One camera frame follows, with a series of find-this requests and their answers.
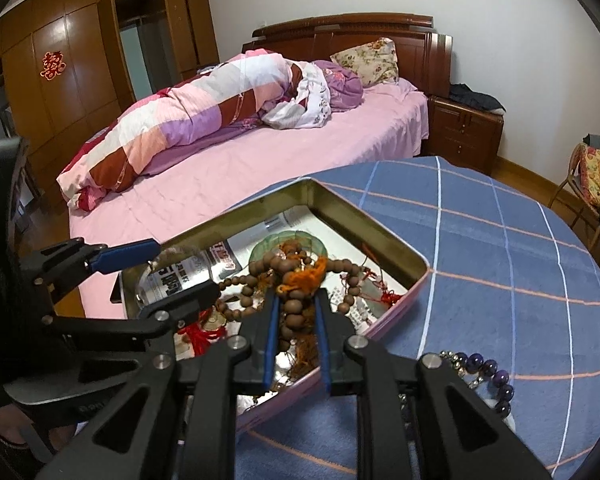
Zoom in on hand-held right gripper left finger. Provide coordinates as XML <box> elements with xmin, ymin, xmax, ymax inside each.
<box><xmin>32</xmin><ymin>290</ymin><xmax>283</xmax><ymax>480</ymax></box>

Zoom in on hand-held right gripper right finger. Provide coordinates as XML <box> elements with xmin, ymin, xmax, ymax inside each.
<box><xmin>312</xmin><ymin>290</ymin><xmax>553</xmax><ymax>480</ymax></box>

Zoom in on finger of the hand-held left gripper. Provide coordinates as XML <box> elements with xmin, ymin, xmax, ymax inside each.
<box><xmin>20</xmin><ymin>239</ymin><xmax>162</xmax><ymax>302</ymax></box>
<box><xmin>40</xmin><ymin>281</ymin><xmax>221</xmax><ymax>345</ymax></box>

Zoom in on red tassel charm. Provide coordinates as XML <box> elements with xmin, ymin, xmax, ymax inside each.
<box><xmin>176</xmin><ymin>309</ymin><xmax>231</xmax><ymax>357</ymax></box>

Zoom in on large wooden bead bracelet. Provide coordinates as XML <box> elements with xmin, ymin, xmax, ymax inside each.
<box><xmin>219</xmin><ymin>241</ymin><xmax>366</xmax><ymax>396</ymax></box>

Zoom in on small wooden bead string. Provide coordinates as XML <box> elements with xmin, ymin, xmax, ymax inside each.
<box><xmin>215</xmin><ymin>272</ymin><xmax>258</xmax><ymax>295</ymax></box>

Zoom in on pink metal tin box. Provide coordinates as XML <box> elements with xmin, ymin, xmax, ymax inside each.
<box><xmin>112</xmin><ymin>177</ymin><xmax>431</xmax><ymax>436</ymax></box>

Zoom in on red cord pendant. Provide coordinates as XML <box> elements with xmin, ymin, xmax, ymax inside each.
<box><xmin>361</xmin><ymin>244</ymin><xmax>407</xmax><ymax>312</ymax></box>

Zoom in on green jade bangle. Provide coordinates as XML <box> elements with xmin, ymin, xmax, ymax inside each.
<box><xmin>249</xmin><ymin>229</ymin><xmax>328</xmax><ymax>272</ymax></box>

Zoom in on person's left hand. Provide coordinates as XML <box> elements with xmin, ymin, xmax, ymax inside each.
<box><xmin>0</xmin><ymin>402</ymin><xmax>81</xmax><ymax>466</ymax></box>

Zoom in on printed paper liner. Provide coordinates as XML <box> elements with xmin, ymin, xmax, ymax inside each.
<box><xmin>137</xmin><ymin>212</ymin><xmax>406</xmax><ymax>336</ymax></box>

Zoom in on bed with pink sheet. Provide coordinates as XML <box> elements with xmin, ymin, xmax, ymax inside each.
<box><xmin>67</xmin><ymin>77</ymin><xmax>431</xmax><ymax>318</ymax></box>

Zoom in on patchwork quilt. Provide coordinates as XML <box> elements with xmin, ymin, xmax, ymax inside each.
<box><xmin>57</xmin><ymin>50</ymin><xmax>331</xmax><ymax>211</ymax></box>

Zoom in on wooden wardrobe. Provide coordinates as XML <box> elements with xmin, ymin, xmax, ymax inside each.
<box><xmin>0</xmin><ymin>0</ymin><xmax>221</xmax><ymax>211</ymax></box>

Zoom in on wooden nightstand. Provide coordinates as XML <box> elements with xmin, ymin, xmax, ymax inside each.
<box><xmin>422</xmin><ymin>95</ymin><xmax>506</xmax><ymax>176</ymax></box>

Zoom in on purple blanket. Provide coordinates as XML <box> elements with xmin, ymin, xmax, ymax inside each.
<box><xmin>312</xmin><ymin>60</ymin><xmax>365</xmax><ymax>110</ymax></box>

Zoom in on floral pillow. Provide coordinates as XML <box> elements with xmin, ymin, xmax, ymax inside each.
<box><xmin>330</xmin><ymin>37</ymin><xmax>400</xmax><ymax>86</ymax></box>

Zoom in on dark folded clothes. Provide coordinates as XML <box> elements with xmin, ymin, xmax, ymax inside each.
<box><xmin>448</xmin><ymin>83</ymin><xmax>507</xmax><ymax>113</ymax></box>

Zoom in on wooden chair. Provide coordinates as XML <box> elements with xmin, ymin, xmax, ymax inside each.
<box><xmin>547</xmin><ymin>142</ymin><xmax>600</xmax><ymax>251</ymax></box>

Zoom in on wooden headboard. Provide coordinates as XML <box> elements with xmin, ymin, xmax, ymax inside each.
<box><xmin>242</xmin><ymin>12</ymin><xmax>453</xmax><ymax>98</ymax></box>

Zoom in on silver bead bracelet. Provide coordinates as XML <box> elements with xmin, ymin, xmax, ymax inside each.
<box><xmin>439</xmin><ymin>350</ymin><xmax>481</xmax><ymax>392</ymax></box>

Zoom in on purple bead bracelet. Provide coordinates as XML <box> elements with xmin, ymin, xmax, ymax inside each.
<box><xmin>452</xmin><ymin>352</ymin><xmax>516</xmax><ymax>418</ymax></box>

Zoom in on red paper wall decoration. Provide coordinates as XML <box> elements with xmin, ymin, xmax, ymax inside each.
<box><xmin>41</xmin><ymin>51</ymin><xmax>68</xmax><ymax>82</ymax></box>

